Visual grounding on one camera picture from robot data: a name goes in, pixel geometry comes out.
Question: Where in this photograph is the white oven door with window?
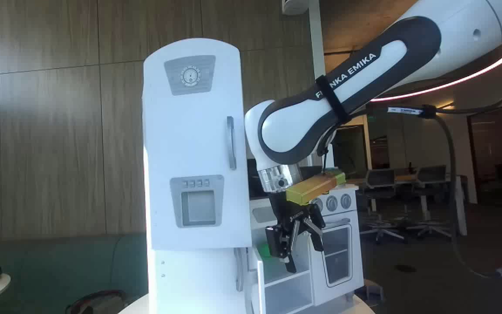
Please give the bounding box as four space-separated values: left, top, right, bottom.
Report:
309 209 365 305

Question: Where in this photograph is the grey office chair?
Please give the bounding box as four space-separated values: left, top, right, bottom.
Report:
405 164 457 241
358 167 407 244

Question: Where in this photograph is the glowing ring ceiling light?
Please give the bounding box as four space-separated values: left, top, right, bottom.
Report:
372 37 502 105

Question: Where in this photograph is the tall white fridge door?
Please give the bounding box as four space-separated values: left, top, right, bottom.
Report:
142 37 255 251

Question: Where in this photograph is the grey vertical pole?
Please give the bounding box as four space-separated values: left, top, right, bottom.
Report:
307 0 337 171

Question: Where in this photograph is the small dark box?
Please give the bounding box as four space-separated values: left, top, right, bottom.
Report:
363 279 387 305

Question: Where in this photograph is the black velcro cable strap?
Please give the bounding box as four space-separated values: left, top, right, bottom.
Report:
314 75 353 126

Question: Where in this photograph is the white toy kitchen unit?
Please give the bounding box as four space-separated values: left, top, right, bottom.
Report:
142 37 366 314

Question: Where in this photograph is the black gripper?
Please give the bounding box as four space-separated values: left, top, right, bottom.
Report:
265 192 328 274

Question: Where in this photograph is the white cabinet door with handle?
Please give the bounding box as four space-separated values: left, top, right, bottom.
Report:
147 246 251 314

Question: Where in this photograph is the small white cabinet door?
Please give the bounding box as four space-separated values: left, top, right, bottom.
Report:
248 246 269 314

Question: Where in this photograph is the dark rounded chair back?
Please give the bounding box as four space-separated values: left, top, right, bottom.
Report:
65 288 129 314

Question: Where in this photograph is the white office desk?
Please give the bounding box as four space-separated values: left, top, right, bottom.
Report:
344 171 471 237

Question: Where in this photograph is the long black cable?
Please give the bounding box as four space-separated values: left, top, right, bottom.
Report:
366 101 502 281

